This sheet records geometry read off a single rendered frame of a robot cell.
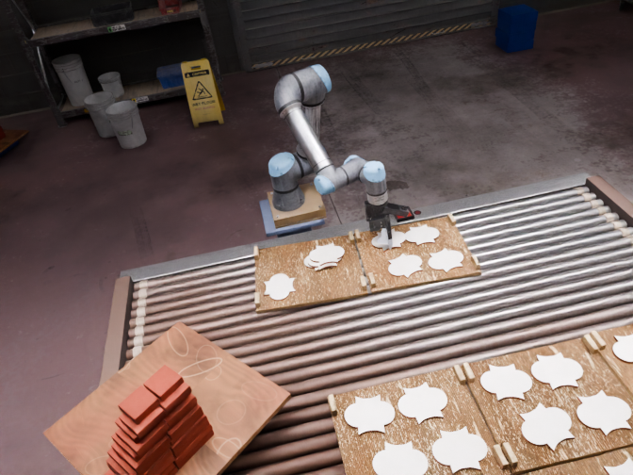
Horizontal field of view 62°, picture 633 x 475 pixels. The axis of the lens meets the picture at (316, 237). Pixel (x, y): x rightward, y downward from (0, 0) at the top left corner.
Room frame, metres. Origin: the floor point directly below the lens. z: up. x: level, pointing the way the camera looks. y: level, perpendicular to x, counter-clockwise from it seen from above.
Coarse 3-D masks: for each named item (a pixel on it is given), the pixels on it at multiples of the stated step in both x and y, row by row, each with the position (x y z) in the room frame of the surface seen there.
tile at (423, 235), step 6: (414, 228) 1.67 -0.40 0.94; (420, 228) 1.67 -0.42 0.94; (426, 228) 1.66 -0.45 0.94; (432, 228) 1.66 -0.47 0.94; (408, 234) 1.64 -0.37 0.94; (414, 234) 1.64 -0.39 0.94; (420, 234) 1.63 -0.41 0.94; (426, 234) 1.63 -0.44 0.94; (432, 234) 1.62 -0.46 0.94; (438, 234) 1.62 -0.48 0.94; (408, 240) 1.60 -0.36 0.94; (414, 240) 1.60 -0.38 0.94; (420, 240) 1.59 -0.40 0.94; (426, 240) 1.59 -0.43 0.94; (432, 240) 1.58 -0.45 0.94
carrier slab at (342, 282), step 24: (312, 240) 1.70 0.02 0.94; (336, 240) 1.68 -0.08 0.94; (264, 264) 1.60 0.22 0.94; (288, 264) 1.58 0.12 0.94; (336, 264) 1.54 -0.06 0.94; (360, 264) 1.52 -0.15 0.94; (264, 288) 1.46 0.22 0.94; (312, 288) 1.42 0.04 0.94; (336, 288) 1.40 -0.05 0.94; (360, 288) 1.38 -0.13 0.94; (264, 312) 1.35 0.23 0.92
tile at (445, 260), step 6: (444, 252) 1.51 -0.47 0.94; (450, 252) 1.50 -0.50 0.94; (456, 252) 1.50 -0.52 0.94; (432, 258) 1.48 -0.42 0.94; (438, 258) 1.47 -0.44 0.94; (444, 258) 1.47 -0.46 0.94; (450, 258) 1.46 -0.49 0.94; (456, 258) 1.46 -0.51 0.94; (462, 258) 1.46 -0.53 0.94; (432, 264) 1.45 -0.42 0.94; (438, 264) 1.44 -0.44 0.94; (444, 264) 1.44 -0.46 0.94; (450, 264) 1.43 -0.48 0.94; (456, 264) 1.43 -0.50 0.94; (444, 270) 1.41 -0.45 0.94
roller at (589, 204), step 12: (576, 204) 1.71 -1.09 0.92; (588, 204) 1.70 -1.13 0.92; (600, 204) 1.69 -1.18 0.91; (528, 216) 1.67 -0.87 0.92; (540, 216) 1.67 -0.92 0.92; (552, 216) 1.67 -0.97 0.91; (468, 228) 1.65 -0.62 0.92; (480, 228) 1.64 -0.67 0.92; (492, 228) 1.64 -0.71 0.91; (252, 276) 1.56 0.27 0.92; (192, 288) 1.54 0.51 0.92; (204, 288) 1.53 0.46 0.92; (216, 288) 1.53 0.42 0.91; (144, 300) 1.51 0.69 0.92; (156, 300) 1.51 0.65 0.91; (168, 300) 1.51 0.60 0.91
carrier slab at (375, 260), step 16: (416, 224) 1.71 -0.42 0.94; (432, 224) 1.69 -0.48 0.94; (448, 224) 1.68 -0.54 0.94; (368, 240) 1.65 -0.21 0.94; (448, 240) 1.58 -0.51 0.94; (368, 256) 1.55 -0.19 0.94; (384, 256) 1.54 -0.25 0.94; (464, 256) 1.47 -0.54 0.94; (368, 272) 1.46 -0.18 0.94; (384, 272) 1.45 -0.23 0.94; (416, 272) 1.42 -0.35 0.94; (432, 272) 1.41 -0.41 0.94; (448, 272) 1.40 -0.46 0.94; (464, 272) 1.39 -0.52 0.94; (480, 272) 1.38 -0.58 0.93; (384, 288) 1.37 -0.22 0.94; (400, 288) 1.37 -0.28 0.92
